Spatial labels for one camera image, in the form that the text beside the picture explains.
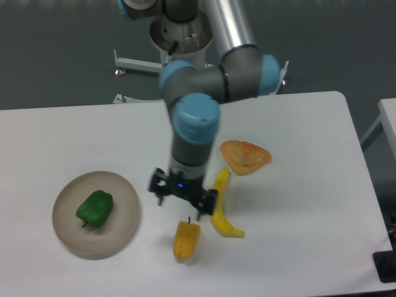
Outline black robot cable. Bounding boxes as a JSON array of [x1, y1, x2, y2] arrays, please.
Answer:
[[166, 40, 179, 62]]

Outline yellow bell pepper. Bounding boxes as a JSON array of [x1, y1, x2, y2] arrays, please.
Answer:
[[173, 217, 201, 260]]

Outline black device at table edge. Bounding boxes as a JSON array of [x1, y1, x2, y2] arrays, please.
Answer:
[[372, 250, 395, 283]]

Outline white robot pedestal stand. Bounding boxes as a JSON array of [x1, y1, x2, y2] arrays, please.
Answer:
[[114, 7, 288, 106]]

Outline triangular pastry bread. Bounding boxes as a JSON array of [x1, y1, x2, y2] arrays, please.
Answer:
[[220, 140, 272, 176]]

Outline green bell pepper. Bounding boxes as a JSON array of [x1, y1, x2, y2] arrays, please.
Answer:
[[75, 190, 113, 228]]

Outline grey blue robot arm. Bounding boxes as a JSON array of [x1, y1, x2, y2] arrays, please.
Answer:
[[118, 1, 281, 215]]

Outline beige round plate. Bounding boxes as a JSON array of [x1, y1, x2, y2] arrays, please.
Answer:
[[52, 171, 140, 260]]

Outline yellow banana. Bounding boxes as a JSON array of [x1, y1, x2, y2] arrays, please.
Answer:
[[211, 167, 245, 238]]

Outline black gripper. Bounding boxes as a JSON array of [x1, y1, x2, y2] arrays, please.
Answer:
[[148, 168, 218, 222]]

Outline white side table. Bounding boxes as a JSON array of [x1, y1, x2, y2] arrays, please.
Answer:
[[359, 98, 396, 156]]

